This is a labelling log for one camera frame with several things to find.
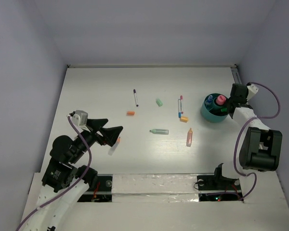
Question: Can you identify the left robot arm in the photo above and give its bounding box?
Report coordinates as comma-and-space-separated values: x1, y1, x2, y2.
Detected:
17, 110, 123, 231

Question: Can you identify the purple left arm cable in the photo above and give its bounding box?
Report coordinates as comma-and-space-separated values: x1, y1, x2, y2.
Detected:
15, 115, 92, 231

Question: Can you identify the yellow orange eraser cap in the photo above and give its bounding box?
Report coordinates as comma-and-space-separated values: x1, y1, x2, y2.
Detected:
180, 116, 189, 123

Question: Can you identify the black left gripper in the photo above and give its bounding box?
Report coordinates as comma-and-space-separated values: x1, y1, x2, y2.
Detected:
70, 117, 123, 162

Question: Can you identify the mint green eraser cap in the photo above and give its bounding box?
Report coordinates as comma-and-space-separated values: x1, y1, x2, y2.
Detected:
156, 99, 163, 107

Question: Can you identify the purple thin marker pen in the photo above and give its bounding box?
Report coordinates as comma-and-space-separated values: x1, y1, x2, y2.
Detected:
133, 89, 139, 107

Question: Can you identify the orange tip clear pencil case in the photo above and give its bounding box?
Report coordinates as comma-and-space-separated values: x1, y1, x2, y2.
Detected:
108, 137, 120, 155

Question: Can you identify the clear blue glue bottle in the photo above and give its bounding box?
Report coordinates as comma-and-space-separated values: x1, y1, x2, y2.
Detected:
205, 95, 213, 106

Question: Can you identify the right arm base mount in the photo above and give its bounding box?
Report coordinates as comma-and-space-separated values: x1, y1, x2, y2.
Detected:
193, 164, 243, 202

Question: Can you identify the green pencil-shaped clear case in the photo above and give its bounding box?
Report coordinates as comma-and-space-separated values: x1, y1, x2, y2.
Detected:
150, 129, 169, 135

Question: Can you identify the pink cap bottle in organizer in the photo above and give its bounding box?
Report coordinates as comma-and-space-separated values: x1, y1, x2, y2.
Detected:
215, 95, 227, 106

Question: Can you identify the teal round organizer container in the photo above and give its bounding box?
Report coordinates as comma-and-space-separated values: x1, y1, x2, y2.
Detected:
200, 93, 229, 123

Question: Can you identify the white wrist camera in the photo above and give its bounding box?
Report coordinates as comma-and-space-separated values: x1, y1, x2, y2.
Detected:
247, 83, 259, 101
69, 110, 88, 128

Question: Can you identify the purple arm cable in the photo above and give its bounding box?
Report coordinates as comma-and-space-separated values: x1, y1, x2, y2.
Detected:
233, 83, 280, 202
15, 115, 92, 231

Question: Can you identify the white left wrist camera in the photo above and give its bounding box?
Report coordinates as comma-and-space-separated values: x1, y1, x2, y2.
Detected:
69, 110, 88, 128

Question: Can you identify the pink orange pencil-shaped case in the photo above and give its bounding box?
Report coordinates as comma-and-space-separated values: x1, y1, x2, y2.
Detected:
186, 128, 193, 147

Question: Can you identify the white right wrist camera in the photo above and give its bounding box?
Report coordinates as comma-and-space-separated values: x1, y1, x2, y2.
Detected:
247, 83, 259, 101

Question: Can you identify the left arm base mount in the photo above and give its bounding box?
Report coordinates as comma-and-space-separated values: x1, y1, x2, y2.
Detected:
78, 175, 113, 203

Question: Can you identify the small orange eraser cap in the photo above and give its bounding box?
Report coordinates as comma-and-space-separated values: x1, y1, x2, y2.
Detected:
126, 111, 135, 116

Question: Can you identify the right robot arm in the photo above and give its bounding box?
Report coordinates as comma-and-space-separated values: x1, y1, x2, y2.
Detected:
226, 82, 282, 176

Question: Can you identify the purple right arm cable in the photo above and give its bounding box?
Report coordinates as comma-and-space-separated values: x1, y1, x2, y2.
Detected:
233, 83, 280, 202

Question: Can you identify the aluminium rail right edge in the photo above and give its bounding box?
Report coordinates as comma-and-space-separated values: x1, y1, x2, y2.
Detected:
231, 64, 242, 84

